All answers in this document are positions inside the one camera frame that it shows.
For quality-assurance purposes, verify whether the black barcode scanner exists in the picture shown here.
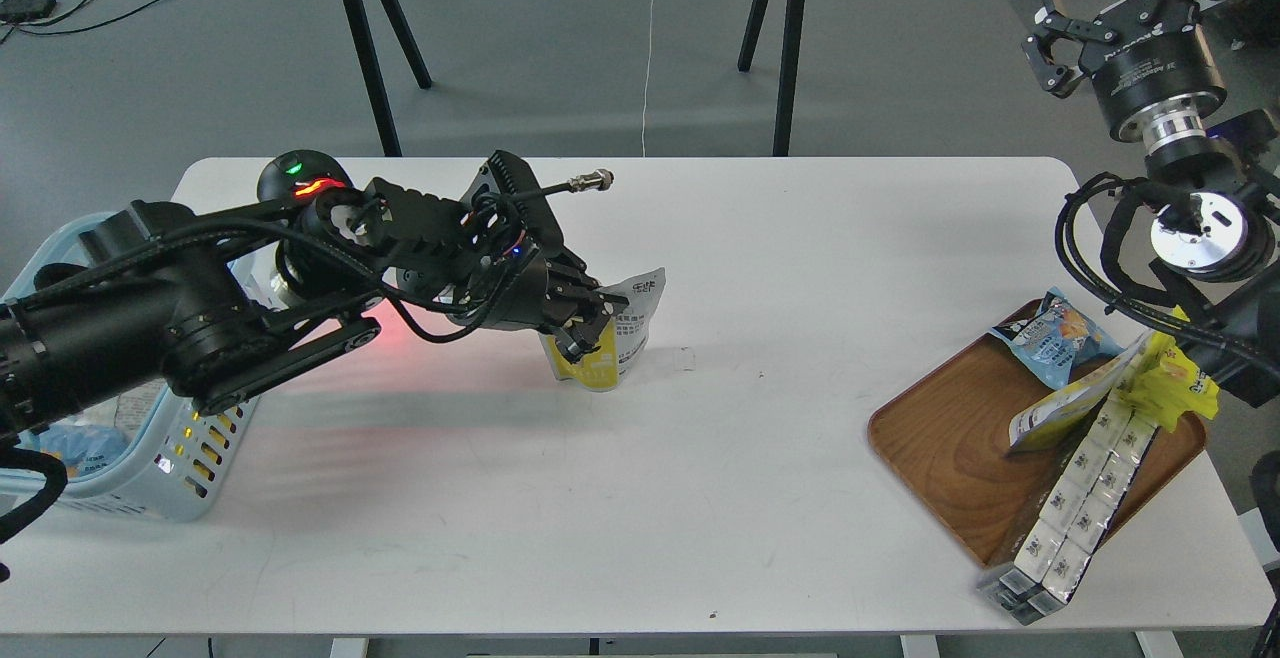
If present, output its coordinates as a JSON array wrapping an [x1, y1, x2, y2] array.
[[256, 148, 355, 204]]

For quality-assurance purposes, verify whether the black power adapter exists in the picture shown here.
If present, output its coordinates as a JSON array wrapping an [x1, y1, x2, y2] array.
[[0, 0, 58, 24]]

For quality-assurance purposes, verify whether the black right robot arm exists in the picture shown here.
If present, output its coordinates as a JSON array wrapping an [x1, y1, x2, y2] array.
[[1021, 0, 1277, 407]]

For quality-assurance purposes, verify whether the yellow cartoon snack pack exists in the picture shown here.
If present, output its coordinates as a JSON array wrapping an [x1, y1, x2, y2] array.
[[1117, 333, 1220, 433]]

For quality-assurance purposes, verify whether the blue snack bag in basket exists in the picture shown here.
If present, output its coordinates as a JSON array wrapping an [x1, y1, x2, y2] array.
[[20, 422, 131, 479]]

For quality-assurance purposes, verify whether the light blue plastic basket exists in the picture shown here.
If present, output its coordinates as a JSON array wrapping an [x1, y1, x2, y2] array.
[[0, 213, 262, 524]]

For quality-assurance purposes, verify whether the brown wooden tray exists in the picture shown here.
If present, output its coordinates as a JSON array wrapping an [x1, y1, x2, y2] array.
[[867, 298, 1208, 568]]

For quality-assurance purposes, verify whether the white boxed snack multipack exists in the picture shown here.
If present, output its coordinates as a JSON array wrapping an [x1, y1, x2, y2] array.
[[977, 399, 1160, 626]]

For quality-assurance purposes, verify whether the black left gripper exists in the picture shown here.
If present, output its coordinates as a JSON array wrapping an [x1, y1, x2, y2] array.
[[372, 148, 630, 365]]

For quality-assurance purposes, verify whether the white snack bag in basket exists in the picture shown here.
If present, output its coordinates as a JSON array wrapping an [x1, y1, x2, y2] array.
[[90, 379, 166, 440]]

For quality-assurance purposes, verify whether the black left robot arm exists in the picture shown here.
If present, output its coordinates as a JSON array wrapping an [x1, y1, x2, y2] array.
[[3, 148, 628, 540]]

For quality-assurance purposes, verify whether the white hanging cable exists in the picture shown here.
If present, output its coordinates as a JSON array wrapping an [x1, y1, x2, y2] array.
[[641, 0, 658, 157]]

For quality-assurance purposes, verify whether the yellow white snack pouch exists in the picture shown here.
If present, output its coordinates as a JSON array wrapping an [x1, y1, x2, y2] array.
[[1007, 330, 1155, 454], [541, 268, 666, 392]]

